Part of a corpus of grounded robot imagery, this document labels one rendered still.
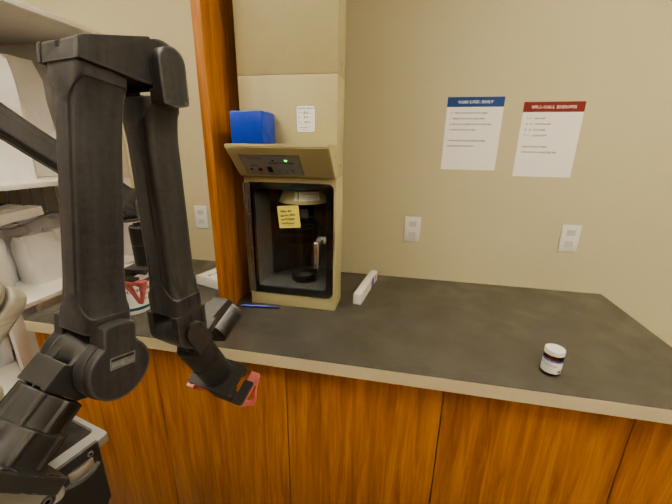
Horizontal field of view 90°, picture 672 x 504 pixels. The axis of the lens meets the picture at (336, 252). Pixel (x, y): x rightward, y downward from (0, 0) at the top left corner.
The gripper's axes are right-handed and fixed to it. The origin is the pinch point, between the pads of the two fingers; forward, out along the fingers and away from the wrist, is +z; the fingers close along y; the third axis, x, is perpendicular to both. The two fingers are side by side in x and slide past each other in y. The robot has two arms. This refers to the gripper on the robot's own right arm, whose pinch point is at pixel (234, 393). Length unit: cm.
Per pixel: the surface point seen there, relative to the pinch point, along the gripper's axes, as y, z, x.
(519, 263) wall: -61, 47, -101
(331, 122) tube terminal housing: 2, -27, -74
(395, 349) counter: -25.3, 23.0, -32.7
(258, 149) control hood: 19, -27, -57
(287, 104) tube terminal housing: 16, -33, -74
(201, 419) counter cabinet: 34, 42, 0
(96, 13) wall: 127, -63, -111
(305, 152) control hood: 5, -25, -60
